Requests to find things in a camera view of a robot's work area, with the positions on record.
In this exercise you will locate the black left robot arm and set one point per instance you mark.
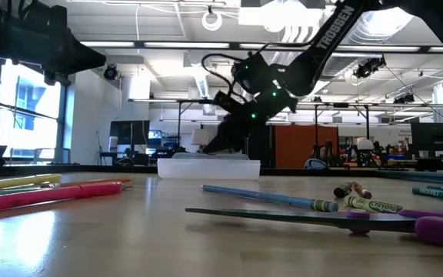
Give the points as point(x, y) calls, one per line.
point(33, 38)

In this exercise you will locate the black ceiling camera rig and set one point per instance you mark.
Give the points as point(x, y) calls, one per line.
point(367, 67)

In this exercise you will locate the orange pencil with eraser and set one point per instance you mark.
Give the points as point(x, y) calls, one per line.
point(90, 182)

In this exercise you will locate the yellow-green crayon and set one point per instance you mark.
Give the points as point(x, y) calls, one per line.
point(371, 205)

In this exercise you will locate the ceiling light strip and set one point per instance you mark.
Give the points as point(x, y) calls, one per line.
point(187, 45)
point(108, 44)

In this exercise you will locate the black computer monitor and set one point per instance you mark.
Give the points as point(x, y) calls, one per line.
point(129, 132)
point(435, 136)

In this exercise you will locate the clear plastic supply box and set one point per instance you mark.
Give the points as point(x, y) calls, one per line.
point(208, 169)

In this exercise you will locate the black ceiling camera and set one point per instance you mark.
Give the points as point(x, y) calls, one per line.
point(110, 72)

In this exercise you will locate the white lamp shade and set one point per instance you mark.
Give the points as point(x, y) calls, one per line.
point(199, 137)

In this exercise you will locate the yellow highlighter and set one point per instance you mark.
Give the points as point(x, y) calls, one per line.
point(25, 181)

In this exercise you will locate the teal marker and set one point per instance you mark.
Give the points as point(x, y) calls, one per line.
point(437, 193)

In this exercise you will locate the orange partition panel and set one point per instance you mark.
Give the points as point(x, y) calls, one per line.
point(294, 146)

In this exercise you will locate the pink highlighter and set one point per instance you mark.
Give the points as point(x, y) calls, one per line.
point(33, 196)

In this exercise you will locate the red-brown crayon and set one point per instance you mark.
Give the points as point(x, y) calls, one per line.
point(362, 190)

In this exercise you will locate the black crayon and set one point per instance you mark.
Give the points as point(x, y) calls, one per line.
point(342, 189)

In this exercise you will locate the black metal stand frame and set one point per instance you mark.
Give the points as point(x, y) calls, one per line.
point(316, 127)

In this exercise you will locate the light blue coloured pencil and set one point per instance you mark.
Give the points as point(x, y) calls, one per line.
point(267, 197)

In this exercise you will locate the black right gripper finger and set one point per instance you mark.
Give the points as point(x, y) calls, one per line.
point(223, 143)

